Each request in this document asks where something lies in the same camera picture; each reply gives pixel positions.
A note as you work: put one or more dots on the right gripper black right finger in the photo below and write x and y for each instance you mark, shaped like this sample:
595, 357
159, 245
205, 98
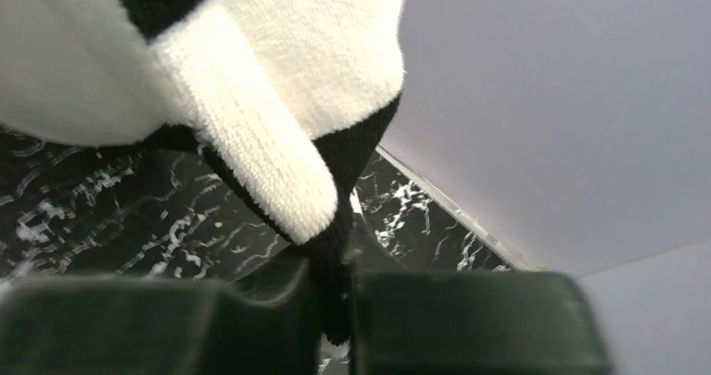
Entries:
420, 321

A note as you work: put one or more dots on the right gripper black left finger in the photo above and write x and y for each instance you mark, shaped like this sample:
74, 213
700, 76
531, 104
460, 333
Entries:
265, 322

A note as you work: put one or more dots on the black white striped pillowcase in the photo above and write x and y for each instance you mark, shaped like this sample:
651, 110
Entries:
286, 99

